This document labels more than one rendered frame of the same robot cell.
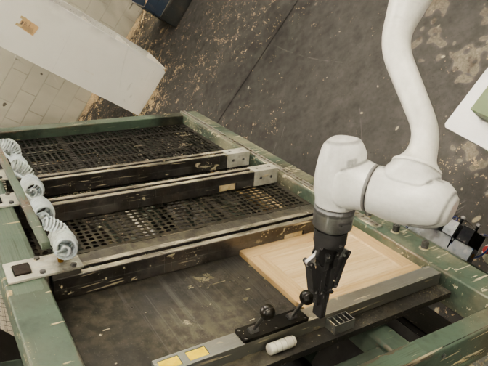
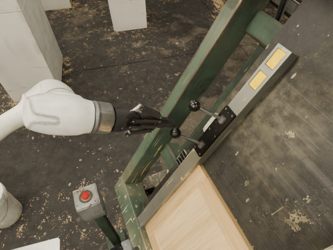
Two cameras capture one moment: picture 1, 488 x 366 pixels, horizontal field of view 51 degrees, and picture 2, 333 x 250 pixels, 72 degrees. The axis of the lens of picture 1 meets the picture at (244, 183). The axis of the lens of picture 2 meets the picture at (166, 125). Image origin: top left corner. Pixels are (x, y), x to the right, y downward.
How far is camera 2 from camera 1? 128 cm
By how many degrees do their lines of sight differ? 87
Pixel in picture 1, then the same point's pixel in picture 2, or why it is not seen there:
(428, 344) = (147, 139)
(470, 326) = (134, 159)
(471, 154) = not seen: outside the picture
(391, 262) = (158, 239)
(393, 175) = (38, 88)
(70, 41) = not seen: outside the picture
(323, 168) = (56, 97)
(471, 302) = (135, 194)
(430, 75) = not seen: outside the picture
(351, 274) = (178, 221)
